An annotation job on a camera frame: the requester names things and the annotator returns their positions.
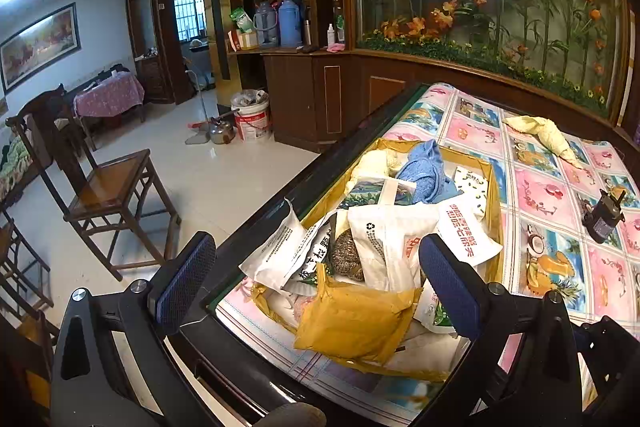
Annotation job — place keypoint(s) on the blue towel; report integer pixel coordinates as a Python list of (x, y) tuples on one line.
[(425, 172)]

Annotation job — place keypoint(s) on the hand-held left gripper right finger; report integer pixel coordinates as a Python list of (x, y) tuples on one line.
[(450, 282)]

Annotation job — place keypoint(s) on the white striped plastic bag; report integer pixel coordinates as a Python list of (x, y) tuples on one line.
[(385, 247)]

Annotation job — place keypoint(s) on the grey blue thermos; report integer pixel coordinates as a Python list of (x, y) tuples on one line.
[(266, 27)]

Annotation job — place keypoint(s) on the pale yellow towel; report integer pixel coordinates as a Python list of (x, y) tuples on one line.
[(540, 137)]

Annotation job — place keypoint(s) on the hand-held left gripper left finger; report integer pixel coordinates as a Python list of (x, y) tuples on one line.
[(185, 277)]

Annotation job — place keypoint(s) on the brown knit hat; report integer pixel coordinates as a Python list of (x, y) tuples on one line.
[(350, 257)]

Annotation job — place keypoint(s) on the black electric motor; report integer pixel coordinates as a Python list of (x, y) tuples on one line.
[(602, 217)]

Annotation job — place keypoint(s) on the white text packet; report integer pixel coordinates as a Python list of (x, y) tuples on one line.
[(275, 247)]

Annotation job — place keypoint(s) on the wooden cabinet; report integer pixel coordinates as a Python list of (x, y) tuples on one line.
[(310, 97)]

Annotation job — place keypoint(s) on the small white bottle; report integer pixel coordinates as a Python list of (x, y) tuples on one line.
[(331, 34)]

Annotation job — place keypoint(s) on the table with pink cloth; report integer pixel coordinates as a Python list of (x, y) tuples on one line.
[(107, 94)]

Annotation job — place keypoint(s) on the orange padded envelope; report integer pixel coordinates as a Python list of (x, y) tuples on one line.
[(355, 322)]

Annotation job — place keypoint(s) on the green snack packet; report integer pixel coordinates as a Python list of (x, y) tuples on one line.
[(241, 19)]

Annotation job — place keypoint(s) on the metal kettle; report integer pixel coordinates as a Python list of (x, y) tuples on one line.
[(221, 133)]

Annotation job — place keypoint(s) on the framed wall painting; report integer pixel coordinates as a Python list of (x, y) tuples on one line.
[(40, 44)]

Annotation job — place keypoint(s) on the yellow taped cardboard box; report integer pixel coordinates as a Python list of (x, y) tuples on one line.
[(492, 207)]

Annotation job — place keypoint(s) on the steel flask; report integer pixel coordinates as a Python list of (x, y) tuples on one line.
[(306, 33)]

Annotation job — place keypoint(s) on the white red print packet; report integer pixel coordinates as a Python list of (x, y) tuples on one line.
[(467, 234)]

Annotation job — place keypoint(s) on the wooden chair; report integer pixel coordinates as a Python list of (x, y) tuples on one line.
[(20, 267), (105, 187)]

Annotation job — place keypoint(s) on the barred window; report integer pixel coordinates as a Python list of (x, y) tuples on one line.
[(189, 9)]

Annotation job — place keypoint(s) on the cream fluffy towel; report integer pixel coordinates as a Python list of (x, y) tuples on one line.
[(375, 167)]

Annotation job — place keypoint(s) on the white plastic bucket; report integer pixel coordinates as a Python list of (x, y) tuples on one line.
[(252, 119)]

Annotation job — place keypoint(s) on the bee-print white package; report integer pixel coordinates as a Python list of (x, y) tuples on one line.
[(472, 192)]

